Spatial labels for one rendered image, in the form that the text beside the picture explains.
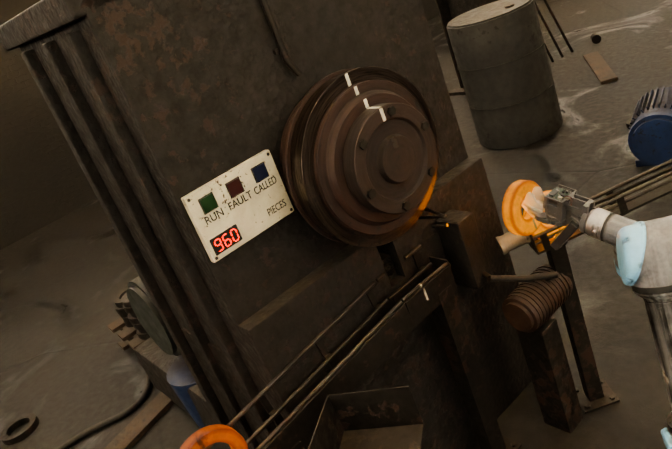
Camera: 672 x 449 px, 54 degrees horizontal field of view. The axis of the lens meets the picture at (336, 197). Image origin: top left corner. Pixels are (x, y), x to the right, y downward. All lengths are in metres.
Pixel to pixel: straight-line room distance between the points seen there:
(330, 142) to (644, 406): 1.39
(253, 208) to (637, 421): 1.40
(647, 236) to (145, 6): 1.16
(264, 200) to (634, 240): 0.86
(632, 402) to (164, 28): 1.83
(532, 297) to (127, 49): 1.31
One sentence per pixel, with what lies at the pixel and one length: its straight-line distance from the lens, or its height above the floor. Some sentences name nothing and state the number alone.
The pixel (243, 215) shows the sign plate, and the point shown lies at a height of 1.13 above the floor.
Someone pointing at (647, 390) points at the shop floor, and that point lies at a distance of 2.47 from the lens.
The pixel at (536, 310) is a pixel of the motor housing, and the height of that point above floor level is 0.49.
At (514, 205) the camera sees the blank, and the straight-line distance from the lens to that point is 1.82.
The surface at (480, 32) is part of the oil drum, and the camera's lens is 4.34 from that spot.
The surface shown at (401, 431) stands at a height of 0.61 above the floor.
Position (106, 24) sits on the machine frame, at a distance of 1.54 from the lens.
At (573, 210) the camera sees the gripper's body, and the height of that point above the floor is 0.84.
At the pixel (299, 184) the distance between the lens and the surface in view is 1.62.
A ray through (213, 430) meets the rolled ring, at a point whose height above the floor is 0.76.
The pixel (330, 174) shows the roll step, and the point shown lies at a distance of 1.59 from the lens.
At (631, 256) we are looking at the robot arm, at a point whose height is 0.93.
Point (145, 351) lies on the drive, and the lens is 3.30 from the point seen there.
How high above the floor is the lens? 1.66
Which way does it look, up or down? 20 degrees down
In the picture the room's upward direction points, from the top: 21 degrees counter-clockwise
